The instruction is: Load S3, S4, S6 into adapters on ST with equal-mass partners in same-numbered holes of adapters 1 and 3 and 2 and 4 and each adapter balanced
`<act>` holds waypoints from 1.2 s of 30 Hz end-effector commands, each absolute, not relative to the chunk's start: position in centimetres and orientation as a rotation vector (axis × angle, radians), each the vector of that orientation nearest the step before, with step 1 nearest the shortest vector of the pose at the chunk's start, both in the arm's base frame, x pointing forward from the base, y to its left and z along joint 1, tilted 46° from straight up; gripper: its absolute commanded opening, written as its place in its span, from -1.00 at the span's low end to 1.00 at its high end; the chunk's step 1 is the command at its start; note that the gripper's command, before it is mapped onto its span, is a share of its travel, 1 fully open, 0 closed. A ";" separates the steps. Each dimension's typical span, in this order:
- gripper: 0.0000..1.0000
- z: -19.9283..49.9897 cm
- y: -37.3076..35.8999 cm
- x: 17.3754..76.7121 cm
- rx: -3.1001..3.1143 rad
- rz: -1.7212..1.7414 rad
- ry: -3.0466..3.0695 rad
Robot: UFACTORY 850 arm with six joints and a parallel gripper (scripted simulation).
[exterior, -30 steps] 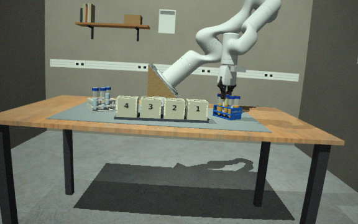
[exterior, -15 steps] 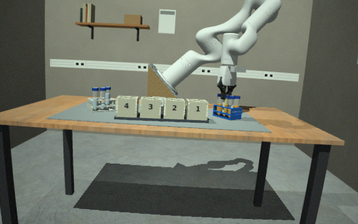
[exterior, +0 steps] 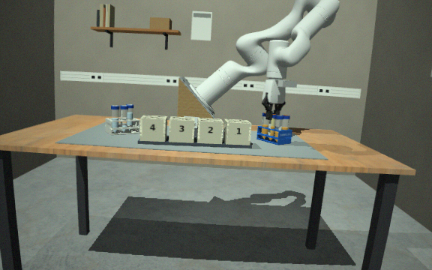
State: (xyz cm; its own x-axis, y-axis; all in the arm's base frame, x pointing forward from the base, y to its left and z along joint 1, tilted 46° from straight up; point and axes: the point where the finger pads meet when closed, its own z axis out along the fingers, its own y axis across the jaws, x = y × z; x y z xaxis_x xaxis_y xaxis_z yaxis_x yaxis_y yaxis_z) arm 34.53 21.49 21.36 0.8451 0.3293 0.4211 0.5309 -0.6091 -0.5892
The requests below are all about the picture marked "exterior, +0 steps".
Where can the blue tube rack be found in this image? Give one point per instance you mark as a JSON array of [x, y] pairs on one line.
[[284, 136]]

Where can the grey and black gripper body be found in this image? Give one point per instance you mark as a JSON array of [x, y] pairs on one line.
[[276, 94]]

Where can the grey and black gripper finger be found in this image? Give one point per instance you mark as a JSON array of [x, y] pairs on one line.
[[278, 107], [268, 107]]

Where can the grey bench mat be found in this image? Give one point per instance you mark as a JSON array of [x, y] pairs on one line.
[[97, 136]]

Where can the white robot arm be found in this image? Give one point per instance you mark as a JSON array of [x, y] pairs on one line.
[[280, 55]]

